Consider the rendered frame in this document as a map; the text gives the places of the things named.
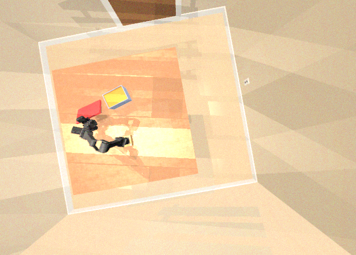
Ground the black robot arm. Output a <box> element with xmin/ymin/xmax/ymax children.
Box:
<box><xmin>71</xmin><ymin>119</ymin><xmax>130</xmax><ymax>154</ymax></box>

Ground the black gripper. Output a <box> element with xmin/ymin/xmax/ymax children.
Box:
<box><xmin>76</xmin><ymin>116</ymin><xmax>98</xmax><ymax>131</ymax></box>

